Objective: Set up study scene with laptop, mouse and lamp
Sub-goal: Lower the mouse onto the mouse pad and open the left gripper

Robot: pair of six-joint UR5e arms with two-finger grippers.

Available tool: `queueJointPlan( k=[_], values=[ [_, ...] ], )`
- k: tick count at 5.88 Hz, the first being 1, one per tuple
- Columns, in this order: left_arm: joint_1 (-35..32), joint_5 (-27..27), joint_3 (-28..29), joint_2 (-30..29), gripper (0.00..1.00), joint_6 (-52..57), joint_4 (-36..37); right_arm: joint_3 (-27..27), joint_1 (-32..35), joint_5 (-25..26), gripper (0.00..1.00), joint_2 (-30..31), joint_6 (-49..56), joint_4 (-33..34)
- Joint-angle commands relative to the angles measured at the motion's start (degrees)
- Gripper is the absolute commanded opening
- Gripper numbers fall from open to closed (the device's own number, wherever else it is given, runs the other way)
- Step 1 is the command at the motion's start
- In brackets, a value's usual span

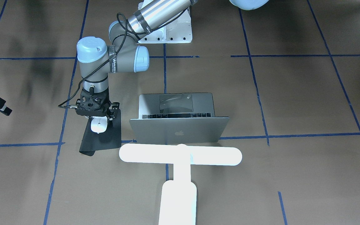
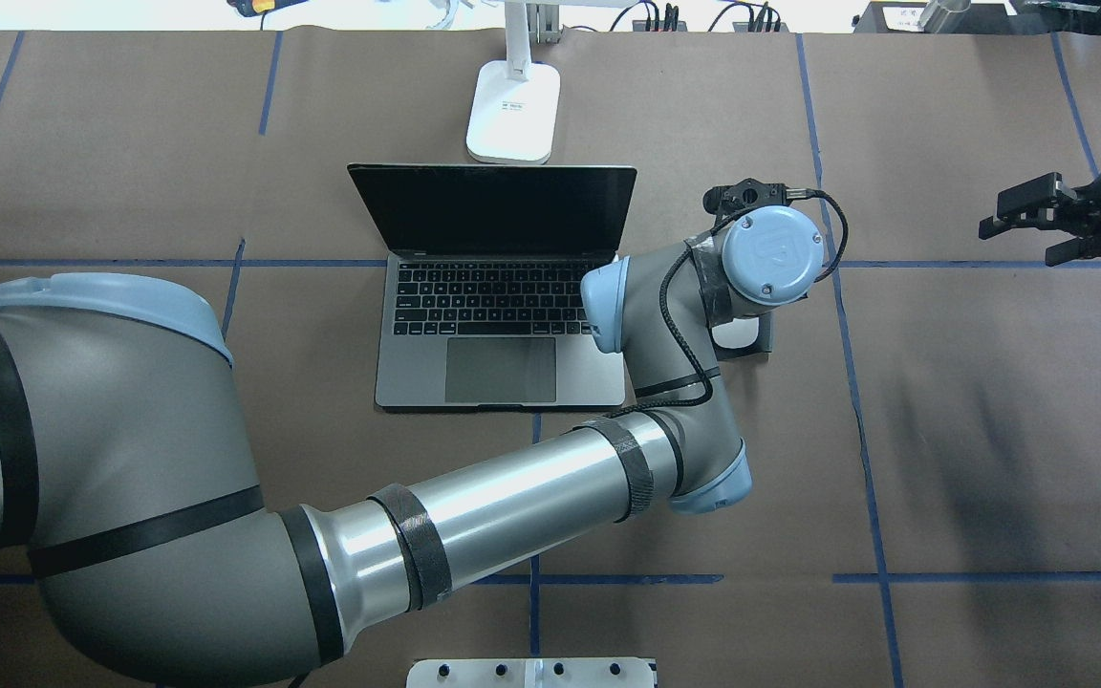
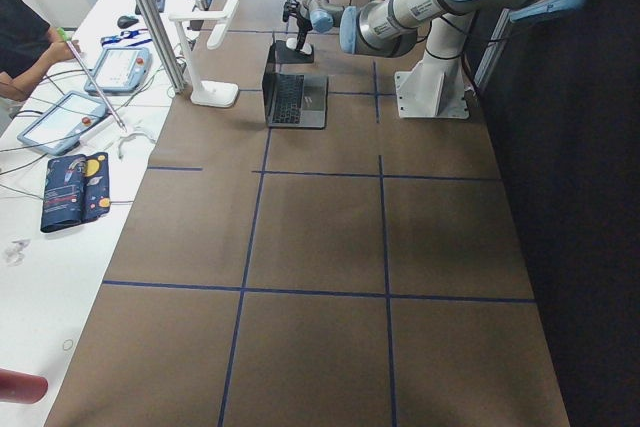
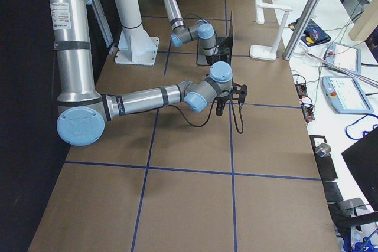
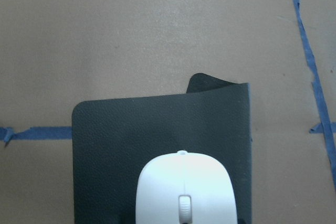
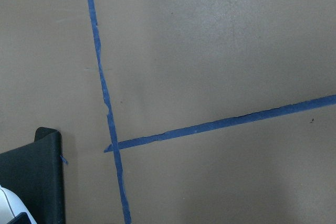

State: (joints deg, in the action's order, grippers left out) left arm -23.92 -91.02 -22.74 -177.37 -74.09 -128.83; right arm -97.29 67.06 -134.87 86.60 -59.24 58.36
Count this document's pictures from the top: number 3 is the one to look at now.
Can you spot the person's hand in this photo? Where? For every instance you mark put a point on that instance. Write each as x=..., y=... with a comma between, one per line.
x=60, y=51

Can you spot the dark blue space pencil case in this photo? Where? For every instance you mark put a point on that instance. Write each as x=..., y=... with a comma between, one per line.
x=76, y=191

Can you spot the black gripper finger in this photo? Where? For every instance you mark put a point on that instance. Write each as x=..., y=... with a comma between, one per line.
x=301, y=44

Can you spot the lower teach pendant tablet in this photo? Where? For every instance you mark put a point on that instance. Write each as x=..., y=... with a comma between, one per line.
x=58, y=129

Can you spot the black mouse pad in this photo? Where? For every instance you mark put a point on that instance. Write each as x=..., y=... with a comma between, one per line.
x=286, y=55

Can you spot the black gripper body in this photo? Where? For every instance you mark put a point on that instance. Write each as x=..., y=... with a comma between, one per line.
x=302, y=27

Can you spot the aluminium frame post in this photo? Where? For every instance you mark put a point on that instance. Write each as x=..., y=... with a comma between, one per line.
x=153, y=21

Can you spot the black computer mouse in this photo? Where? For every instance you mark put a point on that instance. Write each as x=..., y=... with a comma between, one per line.
x=126, y=21

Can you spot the white computer mouse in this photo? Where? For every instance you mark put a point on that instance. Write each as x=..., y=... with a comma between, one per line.
x=291, y=45

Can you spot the teach pendant tablet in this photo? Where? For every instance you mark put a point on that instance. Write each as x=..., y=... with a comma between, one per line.
x=121, y=70
x=58, y=129

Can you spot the red cylinder bottle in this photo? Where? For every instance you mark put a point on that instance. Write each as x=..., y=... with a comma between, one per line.
x=22, y=388

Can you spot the upper teach pendant tablet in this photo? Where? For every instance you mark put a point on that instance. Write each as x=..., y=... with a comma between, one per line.
x=121, y=70

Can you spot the person's forearm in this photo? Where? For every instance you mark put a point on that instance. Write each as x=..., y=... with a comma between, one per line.
x=21, y=87

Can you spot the white grabber claw stick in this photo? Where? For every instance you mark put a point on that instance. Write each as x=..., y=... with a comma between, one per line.
x=129, y=133

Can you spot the grey laptop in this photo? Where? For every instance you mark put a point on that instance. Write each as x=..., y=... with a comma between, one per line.
x=297, y=101

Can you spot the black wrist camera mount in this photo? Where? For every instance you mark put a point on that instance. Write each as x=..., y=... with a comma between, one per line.
x=291, y=9

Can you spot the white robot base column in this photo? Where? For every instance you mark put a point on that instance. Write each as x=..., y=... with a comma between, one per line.
x=434, y=88

